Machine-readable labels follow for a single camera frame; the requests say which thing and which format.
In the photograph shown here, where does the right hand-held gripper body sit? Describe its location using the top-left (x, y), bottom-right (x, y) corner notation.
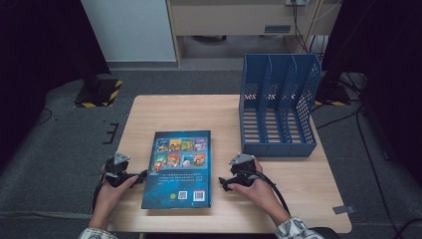
top-left (228, 152), bottom-right (263, 187)

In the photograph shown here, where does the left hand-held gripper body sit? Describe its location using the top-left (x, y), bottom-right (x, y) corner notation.
top-left (104, 151), bottom-right (137, 189)

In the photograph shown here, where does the blue picture book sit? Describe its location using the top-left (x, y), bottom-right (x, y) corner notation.
top-left (141, 129), bottom-right (213, 210)

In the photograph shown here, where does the blue plastic file rack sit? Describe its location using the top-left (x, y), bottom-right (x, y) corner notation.
top-left (238, 53), bottom-right (322, 158)

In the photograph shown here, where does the person's right hand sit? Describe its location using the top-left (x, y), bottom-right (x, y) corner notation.
top-left (228, 158), bottom-right (289, 222)

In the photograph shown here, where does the person's left hand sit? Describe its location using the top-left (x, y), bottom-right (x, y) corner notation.
top-left (94, 163), bottom-right (139, 217)

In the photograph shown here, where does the black striped stand base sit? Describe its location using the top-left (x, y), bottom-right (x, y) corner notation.
top-left (73, 78), bottom-right (123, 109)
top-left (313, 71), bottom-right (351, 108)

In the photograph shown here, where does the grey tape piece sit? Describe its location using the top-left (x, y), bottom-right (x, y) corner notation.
top-left (332, 204), bottom-right (355, 215)

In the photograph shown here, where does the white cabinet panel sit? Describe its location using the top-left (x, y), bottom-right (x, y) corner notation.
top-left (81, 0), bottom-right (177, 63)

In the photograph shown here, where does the dark curtain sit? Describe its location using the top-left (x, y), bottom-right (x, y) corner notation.
top-left (0, 0), bottom-right (111, 167)
top-left (321, 0), bottom-right (422, 187)

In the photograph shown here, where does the grey label plate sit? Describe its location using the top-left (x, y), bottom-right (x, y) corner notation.
top-left (264, 24), bottom-right (292, 34)

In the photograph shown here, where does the beige wooden desk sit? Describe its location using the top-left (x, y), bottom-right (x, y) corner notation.
top-left (165, 0), bottom-right (342, 68)

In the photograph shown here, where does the left hand-held gripper cable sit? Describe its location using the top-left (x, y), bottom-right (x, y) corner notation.
top-left (91, 172), bottom-right (107, 214)

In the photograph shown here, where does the hand-held gripper cable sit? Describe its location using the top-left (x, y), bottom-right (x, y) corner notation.
top-left (251, 169), bottom-right (292, 215)
top-left (91, 172), bottom-right (107, 214)

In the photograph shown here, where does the right hand-held gripper cable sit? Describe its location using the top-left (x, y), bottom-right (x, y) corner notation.
top-left (251, 169), bottom-right (292, 215)

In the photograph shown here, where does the black floor cable loop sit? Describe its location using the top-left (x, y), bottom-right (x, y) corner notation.
top-left (33, 108), bottom-right (54, 126)

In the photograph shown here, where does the short black floor cable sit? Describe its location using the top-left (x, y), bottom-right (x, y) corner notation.
top-left (315, 109), bottom-right (359, 130)

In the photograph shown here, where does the long black floor cable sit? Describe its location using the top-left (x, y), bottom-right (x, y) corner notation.
top-left (355, 106), bottom-right (399, 239)

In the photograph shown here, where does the black cable bundle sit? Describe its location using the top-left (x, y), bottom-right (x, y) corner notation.
top-left (337, 71), bottom-right (367, 98)

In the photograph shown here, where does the black hanging cable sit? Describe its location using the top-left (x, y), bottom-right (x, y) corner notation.
top-left (292, 0), bottom-right (313, 54)

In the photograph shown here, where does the pale hanging cable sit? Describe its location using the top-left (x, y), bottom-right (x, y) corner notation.
top-left (305, 0), bottom-right (342, 38)

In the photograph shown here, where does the black cable at corner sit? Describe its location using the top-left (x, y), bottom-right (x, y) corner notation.
top-left (392, 217), bottom-right (422, 239)

